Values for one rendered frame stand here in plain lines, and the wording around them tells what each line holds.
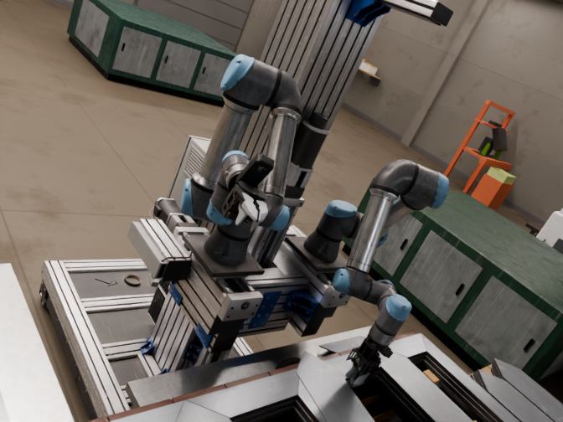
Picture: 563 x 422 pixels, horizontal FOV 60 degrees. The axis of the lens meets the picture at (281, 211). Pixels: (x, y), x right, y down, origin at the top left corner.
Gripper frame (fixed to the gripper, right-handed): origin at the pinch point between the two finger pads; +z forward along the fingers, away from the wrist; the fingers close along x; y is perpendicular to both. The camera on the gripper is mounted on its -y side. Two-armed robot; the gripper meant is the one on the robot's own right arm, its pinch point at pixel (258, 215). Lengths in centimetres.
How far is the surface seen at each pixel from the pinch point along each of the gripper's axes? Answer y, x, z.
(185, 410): 58, -12, -1
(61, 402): 44, 21, 18
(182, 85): 122, -48, -686
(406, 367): 46, -99, -36
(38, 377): 45, 26, 12
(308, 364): 52, -54, -28
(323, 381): 52, -58, -21
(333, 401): 52, -59, -13
